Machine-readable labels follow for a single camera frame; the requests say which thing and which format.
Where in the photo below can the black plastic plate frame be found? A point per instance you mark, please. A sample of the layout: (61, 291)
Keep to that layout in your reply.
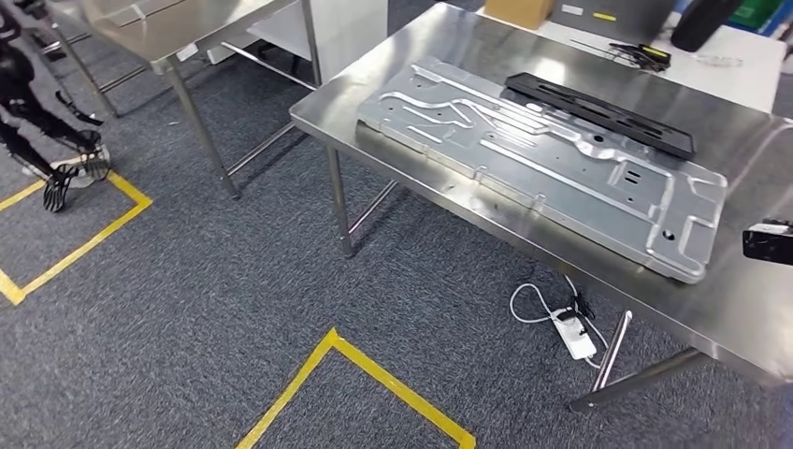
(678, 144)

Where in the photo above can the stainless steel workbench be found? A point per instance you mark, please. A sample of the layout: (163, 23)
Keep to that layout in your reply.
(743, 297)

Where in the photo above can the silver stamped metal panel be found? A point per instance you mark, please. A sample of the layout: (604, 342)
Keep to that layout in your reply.
(526, 167)

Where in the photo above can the white cabinet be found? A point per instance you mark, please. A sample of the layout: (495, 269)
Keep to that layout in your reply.
(353, 31)

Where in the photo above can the black plug adapter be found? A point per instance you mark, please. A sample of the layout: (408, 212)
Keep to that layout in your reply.
(579, 307)

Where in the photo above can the white power strip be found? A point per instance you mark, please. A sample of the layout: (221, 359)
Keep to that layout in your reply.
(573, 334)

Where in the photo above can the brown cardboard box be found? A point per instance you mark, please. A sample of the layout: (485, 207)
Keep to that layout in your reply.
(517, 12)

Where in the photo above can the yellow floor tape square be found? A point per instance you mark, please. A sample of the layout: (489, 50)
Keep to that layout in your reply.
(145, 201)

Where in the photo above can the stainless steel table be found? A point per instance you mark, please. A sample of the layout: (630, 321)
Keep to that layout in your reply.
(186, 25)

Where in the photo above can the grey case with labels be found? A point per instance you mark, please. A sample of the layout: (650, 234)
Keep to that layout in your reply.
(619, 28)

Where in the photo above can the black and yellow hand tool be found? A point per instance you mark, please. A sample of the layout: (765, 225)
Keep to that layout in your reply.
(644, 56)

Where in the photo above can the clear safety glasses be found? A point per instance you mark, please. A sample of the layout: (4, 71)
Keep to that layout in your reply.
(718, 60)

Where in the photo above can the white desk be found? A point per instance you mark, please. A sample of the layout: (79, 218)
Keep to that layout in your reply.
(731, 80)

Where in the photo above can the black cylindrical object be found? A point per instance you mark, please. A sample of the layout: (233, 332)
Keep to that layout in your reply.
(703, 25)

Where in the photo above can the black legged robot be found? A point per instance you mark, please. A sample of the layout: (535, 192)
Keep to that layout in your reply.
(25, 111)

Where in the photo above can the green box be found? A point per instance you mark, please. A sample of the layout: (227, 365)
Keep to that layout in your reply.
(756, 11)

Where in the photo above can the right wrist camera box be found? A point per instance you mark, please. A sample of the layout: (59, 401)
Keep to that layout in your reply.
(768, 245)

